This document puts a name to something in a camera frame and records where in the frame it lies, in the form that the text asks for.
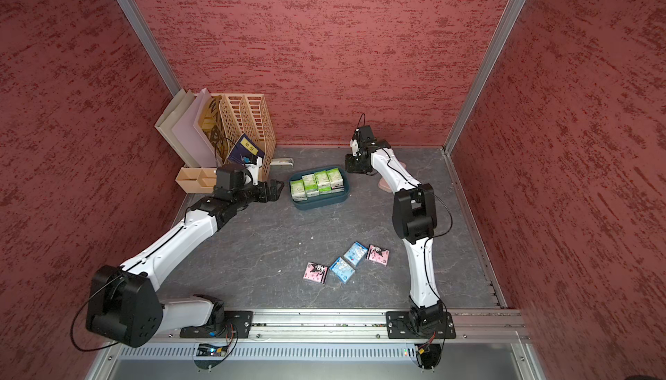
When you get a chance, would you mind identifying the green tissue pack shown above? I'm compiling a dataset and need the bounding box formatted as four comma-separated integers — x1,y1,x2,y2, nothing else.
314,170,332,194
326,168,344,192
290,180,308,202
302,174,319,198

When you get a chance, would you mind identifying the beige folder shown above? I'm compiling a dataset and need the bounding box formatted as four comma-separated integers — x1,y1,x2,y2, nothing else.
154,88,201,169

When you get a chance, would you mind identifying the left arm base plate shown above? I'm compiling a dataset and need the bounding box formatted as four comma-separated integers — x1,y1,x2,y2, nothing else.
180,310,253,339

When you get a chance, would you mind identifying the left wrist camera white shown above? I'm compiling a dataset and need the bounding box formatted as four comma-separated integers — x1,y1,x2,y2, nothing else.
245,156,263,185

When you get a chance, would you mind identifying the pink case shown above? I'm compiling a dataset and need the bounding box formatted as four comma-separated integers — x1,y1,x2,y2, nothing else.
375,159,406,193

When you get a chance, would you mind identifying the gold patterned book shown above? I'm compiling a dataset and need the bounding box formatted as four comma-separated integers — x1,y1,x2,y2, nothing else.
199,96,229,160

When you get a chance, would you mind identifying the beige file organizer rack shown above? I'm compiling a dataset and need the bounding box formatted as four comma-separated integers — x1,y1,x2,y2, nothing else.
155,90,276,194

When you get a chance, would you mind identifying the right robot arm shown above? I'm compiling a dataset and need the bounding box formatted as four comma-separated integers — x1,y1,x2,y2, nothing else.
345,125,447,337

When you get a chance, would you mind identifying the left circuit board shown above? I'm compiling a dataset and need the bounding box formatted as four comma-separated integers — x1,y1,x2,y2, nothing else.
195,344,230,358

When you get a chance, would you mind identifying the corner aluminium profile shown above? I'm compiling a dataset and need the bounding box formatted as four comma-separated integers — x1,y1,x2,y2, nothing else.
443,0,546,155
116,0,180,96

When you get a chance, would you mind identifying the right corner aluminium profile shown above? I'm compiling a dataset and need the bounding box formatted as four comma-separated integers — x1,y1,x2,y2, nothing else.
443,0,546,155

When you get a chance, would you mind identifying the pink folder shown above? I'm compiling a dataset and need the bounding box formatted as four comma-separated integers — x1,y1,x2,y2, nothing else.
171,88,218,168

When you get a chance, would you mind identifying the pink tissue pack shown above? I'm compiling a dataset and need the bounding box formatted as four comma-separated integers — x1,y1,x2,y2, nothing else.
366,245,390,267
303,262,329,284

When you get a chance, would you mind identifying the blue tissue pack bottom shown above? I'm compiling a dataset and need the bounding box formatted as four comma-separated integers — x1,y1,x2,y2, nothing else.
330,257,356,284

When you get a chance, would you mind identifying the aluminium front rail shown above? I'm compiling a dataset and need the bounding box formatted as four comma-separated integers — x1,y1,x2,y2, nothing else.
106,308,532,344

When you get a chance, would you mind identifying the blue tissue pack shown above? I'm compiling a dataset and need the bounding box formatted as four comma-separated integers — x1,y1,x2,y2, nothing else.
343,241,369,267
330,257,356,284

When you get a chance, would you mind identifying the teal storage box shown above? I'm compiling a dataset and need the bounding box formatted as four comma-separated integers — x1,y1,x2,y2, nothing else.
289,165,350,211

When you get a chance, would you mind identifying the left corner aluminium profile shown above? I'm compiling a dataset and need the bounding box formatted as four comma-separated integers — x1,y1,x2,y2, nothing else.
116,0,180,96

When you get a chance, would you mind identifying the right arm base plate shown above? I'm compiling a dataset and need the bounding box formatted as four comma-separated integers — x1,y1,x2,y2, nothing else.
386,311,457,340

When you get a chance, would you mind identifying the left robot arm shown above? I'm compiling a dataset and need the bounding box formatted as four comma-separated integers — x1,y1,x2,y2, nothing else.
81,164,284,348

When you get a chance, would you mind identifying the pink tissue pack bottom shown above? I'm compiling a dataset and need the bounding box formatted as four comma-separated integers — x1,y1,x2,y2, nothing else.
303,262,329,284

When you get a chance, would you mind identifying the navy blue book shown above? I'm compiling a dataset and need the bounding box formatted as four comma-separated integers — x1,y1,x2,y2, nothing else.
227,134,265,165

